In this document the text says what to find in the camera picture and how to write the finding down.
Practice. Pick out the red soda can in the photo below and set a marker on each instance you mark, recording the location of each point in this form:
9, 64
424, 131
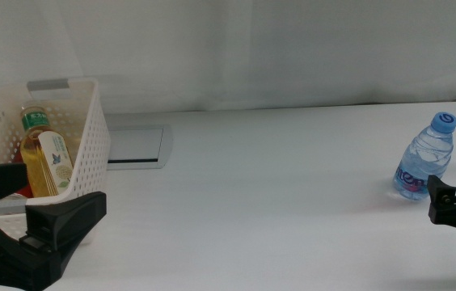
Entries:
26, 190

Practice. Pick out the yellow tea bottle white cap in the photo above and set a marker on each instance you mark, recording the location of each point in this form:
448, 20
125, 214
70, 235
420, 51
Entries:
40, 161

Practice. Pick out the clear water bottle blue cap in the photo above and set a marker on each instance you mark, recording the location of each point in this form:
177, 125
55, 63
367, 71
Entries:
424, 157

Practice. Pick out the white perforated plastic basket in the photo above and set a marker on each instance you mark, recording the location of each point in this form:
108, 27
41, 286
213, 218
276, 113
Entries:
94, 133

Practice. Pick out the white cloth backdrop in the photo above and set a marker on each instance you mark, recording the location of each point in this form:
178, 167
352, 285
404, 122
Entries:
333, 48

